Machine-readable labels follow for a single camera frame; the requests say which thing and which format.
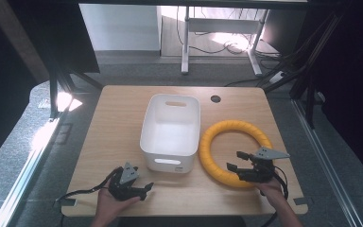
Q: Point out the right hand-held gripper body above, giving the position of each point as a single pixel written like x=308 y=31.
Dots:
x=261 y=170

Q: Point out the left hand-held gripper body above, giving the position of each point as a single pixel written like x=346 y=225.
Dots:
x=119 y=189

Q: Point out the white plastic storage bin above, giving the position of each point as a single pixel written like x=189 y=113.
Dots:
x=170 y=138

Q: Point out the person's left hand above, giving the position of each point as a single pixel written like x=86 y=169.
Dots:
x=108 y=205

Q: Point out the person's right hand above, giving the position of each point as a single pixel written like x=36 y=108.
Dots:
x=272 y=192

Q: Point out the grey tape piece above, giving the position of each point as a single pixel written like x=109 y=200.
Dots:
x=300 y=200
x=68 y=202

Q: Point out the white power strip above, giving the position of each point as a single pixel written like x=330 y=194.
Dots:
x=278 y=77

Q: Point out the black metal stand with rods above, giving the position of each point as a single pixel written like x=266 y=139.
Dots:
x=308 y=63

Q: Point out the white cabinet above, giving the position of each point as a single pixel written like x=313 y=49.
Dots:
x=119 y=26

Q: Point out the black panel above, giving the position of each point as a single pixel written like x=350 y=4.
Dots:
x=63 y=34

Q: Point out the aluminium rail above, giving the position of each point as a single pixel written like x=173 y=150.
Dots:
x=25 y=170
x=327 y=170

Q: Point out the white metal desk frame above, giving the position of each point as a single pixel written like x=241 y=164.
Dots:
x=185 y=47

